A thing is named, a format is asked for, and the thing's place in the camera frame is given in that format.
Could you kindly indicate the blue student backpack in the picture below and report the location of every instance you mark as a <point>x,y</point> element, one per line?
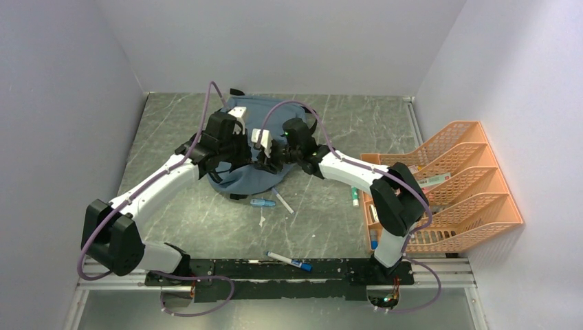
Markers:
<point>248,180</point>

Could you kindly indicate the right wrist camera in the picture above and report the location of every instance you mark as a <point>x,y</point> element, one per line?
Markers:
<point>262,140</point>

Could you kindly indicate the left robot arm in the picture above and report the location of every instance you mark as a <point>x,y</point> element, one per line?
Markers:
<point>113,231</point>

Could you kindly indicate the white marker pen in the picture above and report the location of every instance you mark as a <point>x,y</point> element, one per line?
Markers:
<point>283,201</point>

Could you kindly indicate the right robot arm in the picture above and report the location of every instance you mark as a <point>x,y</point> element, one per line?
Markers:
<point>398,200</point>

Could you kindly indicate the aluminium frame rail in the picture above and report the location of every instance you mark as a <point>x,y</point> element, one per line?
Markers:
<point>423,273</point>

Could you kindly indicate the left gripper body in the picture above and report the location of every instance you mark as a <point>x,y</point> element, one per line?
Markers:
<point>234,150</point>

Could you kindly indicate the teal box in rack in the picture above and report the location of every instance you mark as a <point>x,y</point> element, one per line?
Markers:
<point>430,182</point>

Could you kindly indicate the orange desk organizer tray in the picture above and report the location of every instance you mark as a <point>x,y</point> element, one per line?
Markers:
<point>373,229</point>

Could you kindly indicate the blue capped marker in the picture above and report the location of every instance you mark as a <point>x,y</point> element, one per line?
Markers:
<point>293,262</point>

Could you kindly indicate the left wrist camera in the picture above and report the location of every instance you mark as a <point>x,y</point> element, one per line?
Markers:
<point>240,114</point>

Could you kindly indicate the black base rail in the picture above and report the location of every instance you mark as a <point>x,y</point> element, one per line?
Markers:
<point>214,288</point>

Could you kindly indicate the orange plastic file rack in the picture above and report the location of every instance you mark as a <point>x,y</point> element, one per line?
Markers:
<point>474,204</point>

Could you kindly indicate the white glue stick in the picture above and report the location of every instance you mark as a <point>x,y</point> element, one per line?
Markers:
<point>355,197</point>

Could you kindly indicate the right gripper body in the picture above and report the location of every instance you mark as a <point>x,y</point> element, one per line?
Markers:
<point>280,155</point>

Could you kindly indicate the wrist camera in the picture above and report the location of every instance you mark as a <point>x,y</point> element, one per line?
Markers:
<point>240,114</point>
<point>262,140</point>

